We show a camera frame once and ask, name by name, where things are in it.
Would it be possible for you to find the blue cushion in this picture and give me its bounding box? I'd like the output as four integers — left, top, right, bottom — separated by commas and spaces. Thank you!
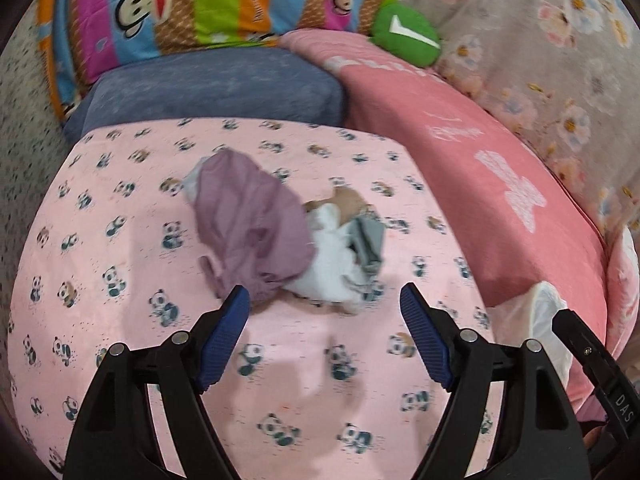
62, 47, 347, 147

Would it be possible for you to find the pink panda print cloth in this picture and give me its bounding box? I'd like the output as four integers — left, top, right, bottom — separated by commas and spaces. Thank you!
7, 117, 507, 480

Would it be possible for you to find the bin with white bag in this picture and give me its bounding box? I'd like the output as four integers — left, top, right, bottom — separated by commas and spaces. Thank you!
487, 280, 577, 392

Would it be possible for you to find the white socks bundle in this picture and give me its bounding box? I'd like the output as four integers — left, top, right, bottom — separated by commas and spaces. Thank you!
285, 207, 387, 317

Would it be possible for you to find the pale blue cloth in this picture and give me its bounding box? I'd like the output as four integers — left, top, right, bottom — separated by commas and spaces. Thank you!
182, 157, 206, 204

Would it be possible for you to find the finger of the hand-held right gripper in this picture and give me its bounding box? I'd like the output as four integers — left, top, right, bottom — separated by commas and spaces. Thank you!
551, 308, 640, 480

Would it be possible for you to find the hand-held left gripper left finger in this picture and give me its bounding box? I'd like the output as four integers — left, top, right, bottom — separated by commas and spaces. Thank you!
62, 284, 250, 480

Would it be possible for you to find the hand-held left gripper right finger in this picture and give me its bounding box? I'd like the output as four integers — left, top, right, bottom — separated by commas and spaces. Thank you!
399, 282, 592, 480

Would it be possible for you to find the colourful monkey print pillow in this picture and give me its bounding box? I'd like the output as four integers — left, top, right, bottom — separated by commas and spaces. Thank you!
37, 0, 407, 122

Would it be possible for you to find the grey floral blanket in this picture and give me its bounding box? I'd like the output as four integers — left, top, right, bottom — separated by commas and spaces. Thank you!
400, 0, 640, 257

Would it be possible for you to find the purple cloth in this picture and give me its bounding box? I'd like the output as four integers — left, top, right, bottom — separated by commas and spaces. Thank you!
192, 150, 316, 302

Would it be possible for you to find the green plush toy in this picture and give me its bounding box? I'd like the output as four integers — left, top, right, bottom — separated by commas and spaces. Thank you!
369, 2, 442, 69

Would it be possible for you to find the brown cloth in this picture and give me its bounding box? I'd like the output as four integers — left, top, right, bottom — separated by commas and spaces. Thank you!
304, 187, 374, 226

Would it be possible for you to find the pink blanket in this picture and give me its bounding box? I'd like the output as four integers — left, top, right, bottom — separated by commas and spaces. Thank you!
280, 27, 609, 422

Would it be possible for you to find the pink floral pillow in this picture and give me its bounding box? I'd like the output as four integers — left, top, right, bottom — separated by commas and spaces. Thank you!
605, 225, 640, 362

